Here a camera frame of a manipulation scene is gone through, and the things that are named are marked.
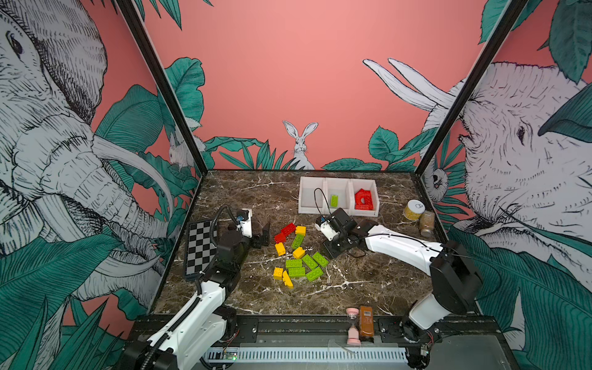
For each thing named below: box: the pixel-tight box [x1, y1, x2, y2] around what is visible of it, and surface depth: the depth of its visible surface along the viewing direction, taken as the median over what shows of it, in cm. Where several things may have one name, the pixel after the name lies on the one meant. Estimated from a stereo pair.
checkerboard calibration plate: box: [185, 218, 218, 276], surface depth 90 cm
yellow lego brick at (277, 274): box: [272, 266, 284, 281], surface depth 85 cm
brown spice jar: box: [419, 210, 436, 238], surface depth 100 cm
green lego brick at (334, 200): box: [330, 195, 339, 208], surface depth 109 cm
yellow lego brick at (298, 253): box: [292, 246, 307, 259], surface depth 92 cm
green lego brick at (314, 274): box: [306, 266, 324, 283], surface depth 88 cm
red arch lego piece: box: [354, 188, 374, 211], surface depth 109 cm
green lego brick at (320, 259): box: [312, 251, 330, 268], surface depth 92 cm
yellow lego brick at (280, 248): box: [274, 242, 286, 257], surface depth 92 cm
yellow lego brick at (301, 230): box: [295, 225, 307, 237], surface depth 98 cm
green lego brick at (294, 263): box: [285, 259, 303, 268], surface depth 90 cm
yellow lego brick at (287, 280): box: [282, 270, 294, 290], surface depth 85 cm
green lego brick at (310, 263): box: [301, 254, 319, 271], surface depth 90 cm
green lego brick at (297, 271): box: [288, 266, 307, 277], surface depth 87 cm
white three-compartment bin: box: [298, 176, 381, 218], surface depth 109 cm
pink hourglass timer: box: [346, 307, 362, 347], surface depth 75 cm
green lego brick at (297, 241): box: [291, 233, 305, 250], surface depth 97 cm
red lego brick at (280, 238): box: [273, 232, 286, 244], surface depth 97 cm
